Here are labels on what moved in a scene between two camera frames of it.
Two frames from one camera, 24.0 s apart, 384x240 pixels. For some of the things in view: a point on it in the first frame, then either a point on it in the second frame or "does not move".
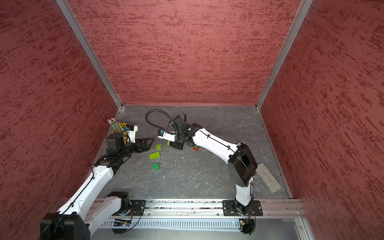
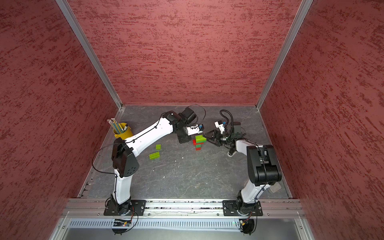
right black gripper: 175,144 to 215,133
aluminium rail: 288,208 does not move
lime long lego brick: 154,155 does not move
